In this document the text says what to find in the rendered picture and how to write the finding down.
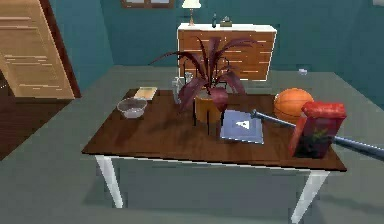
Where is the white shade table lamp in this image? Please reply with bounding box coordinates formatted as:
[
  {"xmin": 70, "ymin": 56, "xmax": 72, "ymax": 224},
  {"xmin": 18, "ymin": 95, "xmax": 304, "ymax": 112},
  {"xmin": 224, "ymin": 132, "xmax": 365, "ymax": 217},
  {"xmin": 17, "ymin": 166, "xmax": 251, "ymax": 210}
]
[{"xmin": 181, "ymin": 0, "xmax": 202, "ymax": 27}]

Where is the dark red house plant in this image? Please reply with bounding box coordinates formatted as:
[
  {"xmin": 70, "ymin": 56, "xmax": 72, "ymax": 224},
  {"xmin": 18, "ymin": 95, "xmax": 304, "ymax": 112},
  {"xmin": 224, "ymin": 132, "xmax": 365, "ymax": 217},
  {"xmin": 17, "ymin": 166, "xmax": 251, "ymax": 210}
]
[{"xmin": 148, "ymin": 35, "xmax": 258, "ymax": 125}]

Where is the clear glass bottle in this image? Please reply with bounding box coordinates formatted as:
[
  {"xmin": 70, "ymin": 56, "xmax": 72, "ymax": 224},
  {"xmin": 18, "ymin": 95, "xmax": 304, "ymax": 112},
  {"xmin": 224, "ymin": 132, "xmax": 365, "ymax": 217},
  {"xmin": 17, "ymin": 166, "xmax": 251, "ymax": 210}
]
[{"xmin": 171, "ymin": 76, "xmax": 183, "ymax": 105}]

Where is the brown table with white legs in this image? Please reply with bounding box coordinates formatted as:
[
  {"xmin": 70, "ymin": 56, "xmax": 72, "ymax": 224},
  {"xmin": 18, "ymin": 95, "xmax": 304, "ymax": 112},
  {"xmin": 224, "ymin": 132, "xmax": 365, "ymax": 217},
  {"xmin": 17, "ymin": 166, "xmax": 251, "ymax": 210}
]
[{"xmin": 81, "ymin": 87, "xmax": 348, "ymax": 224}]

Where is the blue grey book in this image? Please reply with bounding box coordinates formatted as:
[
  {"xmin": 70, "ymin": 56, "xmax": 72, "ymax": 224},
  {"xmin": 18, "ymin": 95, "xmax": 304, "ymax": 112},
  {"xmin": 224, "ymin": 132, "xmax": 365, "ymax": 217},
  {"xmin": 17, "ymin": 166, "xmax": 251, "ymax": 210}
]
[{"xmin": 219, "ymin": 109, "xmax": 265, "ymax": 146}]

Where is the clear glass bowl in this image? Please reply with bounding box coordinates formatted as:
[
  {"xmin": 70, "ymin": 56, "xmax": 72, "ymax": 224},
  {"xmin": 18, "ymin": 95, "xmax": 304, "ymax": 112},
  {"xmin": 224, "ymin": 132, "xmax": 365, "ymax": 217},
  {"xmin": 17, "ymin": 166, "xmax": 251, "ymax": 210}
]
[{"xmin": 116, "ymin": 97, "xmax": 148, "ymax": 119}]

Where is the wooden chest of drawers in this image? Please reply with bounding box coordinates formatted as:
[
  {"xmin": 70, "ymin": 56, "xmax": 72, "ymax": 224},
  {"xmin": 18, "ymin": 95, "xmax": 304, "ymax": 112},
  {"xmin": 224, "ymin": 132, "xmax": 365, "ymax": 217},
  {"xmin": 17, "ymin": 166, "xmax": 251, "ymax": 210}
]
[{"xmin": 177, "ymin": 22, "xmax": 278, "ymax": 82}]

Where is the small olive box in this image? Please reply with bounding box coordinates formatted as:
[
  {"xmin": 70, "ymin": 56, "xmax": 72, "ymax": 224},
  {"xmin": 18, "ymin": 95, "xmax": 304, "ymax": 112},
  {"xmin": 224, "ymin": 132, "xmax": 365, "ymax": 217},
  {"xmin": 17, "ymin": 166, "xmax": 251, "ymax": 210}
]
[{"xmin": 219, "ymin": 15, "xmax": 233, "ymax": 28}]

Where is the orange basketball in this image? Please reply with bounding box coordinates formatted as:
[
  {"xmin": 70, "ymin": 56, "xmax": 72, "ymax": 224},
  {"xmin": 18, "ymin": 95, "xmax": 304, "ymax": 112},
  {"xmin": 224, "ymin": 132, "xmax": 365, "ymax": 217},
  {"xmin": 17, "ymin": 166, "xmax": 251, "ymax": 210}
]
[{"xmin": 273, "ymin": 87, "xmax": 315, "ymax": 125}]

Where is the framed picture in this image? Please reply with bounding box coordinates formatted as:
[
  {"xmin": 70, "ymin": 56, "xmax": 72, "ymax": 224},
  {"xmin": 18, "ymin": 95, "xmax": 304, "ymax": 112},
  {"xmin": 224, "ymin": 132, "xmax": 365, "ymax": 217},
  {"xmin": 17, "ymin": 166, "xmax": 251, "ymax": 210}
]
[{"xmin": 120, "ymin": 0, "xmax": 175, "ymax": 10}]

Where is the red box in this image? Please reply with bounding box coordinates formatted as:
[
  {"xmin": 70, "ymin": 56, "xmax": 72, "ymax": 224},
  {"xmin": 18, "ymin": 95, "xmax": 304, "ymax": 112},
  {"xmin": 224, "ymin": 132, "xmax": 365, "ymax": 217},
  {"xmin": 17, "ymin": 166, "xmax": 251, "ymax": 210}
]
[{"xmin": 288, "ymin": 101, "xmax": 348, "ymax": 160}]

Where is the wooden room door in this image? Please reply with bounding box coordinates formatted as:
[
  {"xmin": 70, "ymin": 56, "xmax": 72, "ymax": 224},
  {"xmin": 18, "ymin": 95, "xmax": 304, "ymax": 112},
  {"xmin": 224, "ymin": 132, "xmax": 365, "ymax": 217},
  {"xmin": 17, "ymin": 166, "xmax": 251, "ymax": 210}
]
[{"xmin": 0, "ymin": 0, "xmax": 76, "ymax": 100}]

